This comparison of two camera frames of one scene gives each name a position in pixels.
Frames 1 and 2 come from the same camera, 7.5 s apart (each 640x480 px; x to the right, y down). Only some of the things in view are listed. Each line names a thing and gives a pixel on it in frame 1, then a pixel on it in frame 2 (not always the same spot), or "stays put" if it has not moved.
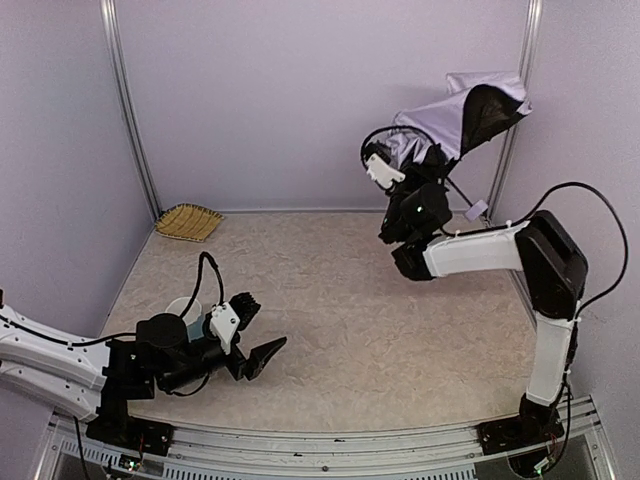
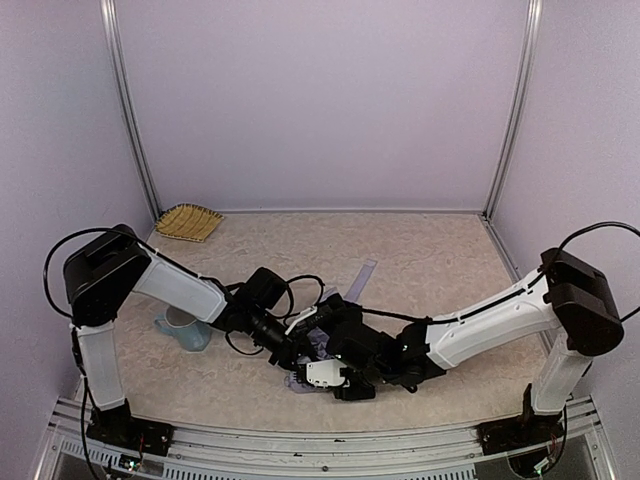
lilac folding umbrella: x=478 y=107 -> x=317 y=339
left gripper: x=239 y=360 -> x=288 y=356
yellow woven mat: x=187 y=221 stays put
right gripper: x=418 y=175 -> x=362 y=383
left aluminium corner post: x=113 y=40 stays put
